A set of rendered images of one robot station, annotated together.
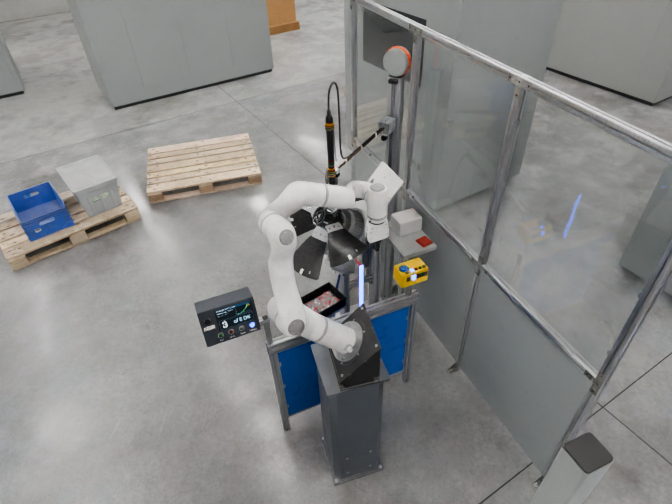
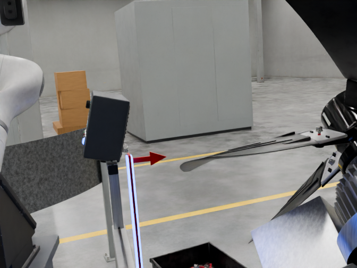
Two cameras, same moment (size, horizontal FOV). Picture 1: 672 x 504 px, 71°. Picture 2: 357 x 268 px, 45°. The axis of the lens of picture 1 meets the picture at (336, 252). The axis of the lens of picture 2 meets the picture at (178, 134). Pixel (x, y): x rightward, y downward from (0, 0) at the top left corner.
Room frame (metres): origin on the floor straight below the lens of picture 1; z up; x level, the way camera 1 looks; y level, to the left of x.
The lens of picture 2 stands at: (1.99, -0.80, 1.34)
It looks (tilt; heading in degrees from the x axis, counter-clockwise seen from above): 10 degrees down; 101
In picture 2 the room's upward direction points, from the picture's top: 4 degrees counter-clockwise
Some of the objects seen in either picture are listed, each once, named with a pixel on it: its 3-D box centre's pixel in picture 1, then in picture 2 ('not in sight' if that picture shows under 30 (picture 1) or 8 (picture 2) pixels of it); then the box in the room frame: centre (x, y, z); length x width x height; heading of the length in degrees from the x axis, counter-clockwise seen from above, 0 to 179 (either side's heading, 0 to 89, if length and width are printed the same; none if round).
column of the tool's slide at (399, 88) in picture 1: (390, 204); not in sight; (2.71, -0.39, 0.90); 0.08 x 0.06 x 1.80; 57
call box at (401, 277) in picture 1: (410, 273); not in sight; (1.88, -0.40, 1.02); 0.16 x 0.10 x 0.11; 112
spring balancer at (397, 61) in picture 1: (397, 61); not in sight; (2.71, -0.39, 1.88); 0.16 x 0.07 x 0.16; 57
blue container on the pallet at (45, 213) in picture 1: (40, 210); not in sight; (3.78, 2.81, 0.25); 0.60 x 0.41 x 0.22; 38
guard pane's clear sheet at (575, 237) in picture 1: (450, 148); not in sight; (2.37, -0.67, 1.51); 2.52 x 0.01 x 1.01; 22
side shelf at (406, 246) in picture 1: (406, 236); not in sight; (2.41, -0.46, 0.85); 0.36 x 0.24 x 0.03; 22
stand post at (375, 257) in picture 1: (374, 274); not in sight; (2.35, -0.26, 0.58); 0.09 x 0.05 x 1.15; 22
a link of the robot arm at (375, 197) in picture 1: (376, 199); not in sight; (1.64, -0.18, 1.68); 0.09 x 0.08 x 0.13; 20
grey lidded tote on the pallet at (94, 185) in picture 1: (91, 186); not in sight; (4.09, 2.41, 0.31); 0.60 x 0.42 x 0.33; 37
